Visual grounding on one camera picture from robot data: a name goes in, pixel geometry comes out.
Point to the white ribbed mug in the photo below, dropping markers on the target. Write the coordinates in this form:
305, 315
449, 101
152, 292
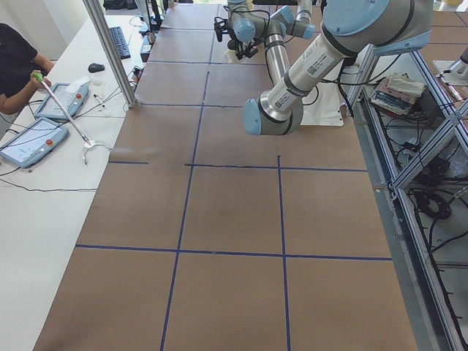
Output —
231, 57

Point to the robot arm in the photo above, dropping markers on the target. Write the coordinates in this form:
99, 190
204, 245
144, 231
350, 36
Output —
391, 27
248, 31

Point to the black keyboard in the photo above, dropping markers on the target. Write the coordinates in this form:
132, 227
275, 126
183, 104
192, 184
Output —
120, 42

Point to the black computer mouse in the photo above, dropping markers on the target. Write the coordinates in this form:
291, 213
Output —
95, 67

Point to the stack of books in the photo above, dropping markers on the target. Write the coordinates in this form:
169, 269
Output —
397, 94

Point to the far teach pendant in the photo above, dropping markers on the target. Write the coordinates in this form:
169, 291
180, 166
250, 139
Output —
72, 100

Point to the teach pendant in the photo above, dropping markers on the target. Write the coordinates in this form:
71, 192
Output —
72, 100
32, 144

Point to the near teach pendant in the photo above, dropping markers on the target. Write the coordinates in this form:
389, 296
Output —
32, 144

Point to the person in black shirt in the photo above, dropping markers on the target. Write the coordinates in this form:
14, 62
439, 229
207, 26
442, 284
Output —
19, 60

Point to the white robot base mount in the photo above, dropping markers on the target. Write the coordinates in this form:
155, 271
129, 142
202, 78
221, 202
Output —
322, 107

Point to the aluminium frame post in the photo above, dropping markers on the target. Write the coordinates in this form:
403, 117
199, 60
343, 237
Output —
96, 14

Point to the aluminium side frame rack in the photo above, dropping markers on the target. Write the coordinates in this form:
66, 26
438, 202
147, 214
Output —
420, 160

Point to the green handled reacher grabber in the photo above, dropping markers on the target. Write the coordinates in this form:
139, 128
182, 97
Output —
88, 144

